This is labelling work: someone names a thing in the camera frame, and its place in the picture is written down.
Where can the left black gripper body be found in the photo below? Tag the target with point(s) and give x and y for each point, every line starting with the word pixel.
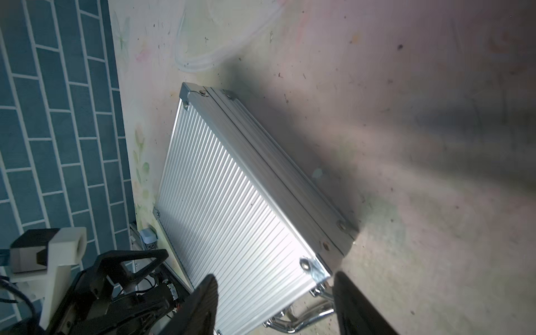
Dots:
pixel 139 312

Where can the silver aluminium poker case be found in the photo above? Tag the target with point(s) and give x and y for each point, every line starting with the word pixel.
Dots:
pixel 233 204

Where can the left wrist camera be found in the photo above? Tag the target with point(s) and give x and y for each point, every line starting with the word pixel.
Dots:
pixel 40 265

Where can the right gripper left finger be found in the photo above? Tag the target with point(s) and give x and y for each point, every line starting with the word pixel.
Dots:
pixel 198 313

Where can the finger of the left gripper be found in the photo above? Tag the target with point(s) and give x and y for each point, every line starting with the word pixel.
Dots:
pixel 112 265

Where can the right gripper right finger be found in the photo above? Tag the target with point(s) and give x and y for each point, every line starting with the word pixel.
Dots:
pixel 355 314

